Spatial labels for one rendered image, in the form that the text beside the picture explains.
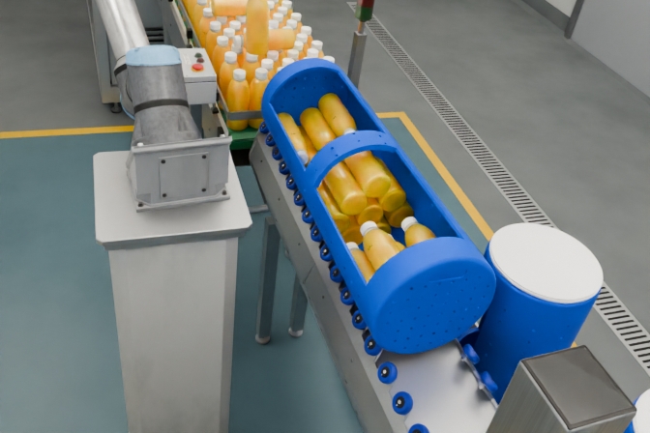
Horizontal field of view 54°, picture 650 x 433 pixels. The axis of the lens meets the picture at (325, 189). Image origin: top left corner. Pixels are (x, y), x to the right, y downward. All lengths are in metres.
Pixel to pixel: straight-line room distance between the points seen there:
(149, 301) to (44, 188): 1.99
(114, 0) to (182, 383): 0.96
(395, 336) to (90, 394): 1.44
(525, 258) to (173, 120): 0.90
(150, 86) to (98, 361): 1.46
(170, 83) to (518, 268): 0.91
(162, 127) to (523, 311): 0.93
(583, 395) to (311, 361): 2.17
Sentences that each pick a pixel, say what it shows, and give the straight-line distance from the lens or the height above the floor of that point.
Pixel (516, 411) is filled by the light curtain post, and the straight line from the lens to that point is 0.51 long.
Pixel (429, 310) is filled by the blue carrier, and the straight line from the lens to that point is 1.36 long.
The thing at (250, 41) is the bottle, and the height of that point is 1.21.
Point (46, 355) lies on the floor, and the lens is 2.69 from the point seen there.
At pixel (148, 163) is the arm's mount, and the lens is 1.36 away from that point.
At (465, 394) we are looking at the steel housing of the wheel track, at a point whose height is 0.93.
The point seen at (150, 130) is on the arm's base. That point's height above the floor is 1.32.
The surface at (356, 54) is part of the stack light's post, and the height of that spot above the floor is 1.02.
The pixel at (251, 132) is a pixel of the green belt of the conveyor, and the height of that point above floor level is 0.90.
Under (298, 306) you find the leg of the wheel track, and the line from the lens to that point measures 2.55.
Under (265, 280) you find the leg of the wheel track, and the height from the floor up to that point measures 0.36.
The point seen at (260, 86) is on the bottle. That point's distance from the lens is 2.10.
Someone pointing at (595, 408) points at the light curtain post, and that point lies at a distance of 0.49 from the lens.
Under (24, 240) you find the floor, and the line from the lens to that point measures 3.17.
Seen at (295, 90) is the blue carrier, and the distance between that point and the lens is 1.94.
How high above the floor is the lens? 2.05
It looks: 37 degrees down
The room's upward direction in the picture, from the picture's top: 9 degrees clockwise
